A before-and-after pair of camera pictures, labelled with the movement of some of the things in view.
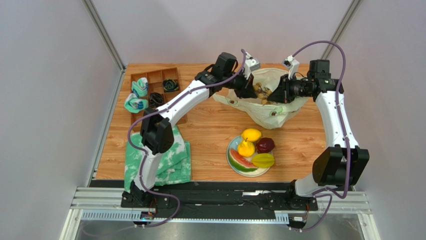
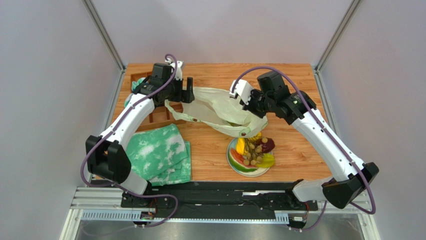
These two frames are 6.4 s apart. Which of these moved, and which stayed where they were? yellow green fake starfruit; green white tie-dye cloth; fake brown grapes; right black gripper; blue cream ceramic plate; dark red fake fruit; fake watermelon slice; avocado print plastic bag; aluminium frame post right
Moved: avocado print plastic bag; fake brown grapes; right black gripper
Stayed: aluminium frame post right; blue cream ceramic plate; fake watermelon slice; green white tie-dye cloth; dark red fake fruit; yellow green fake starfruit
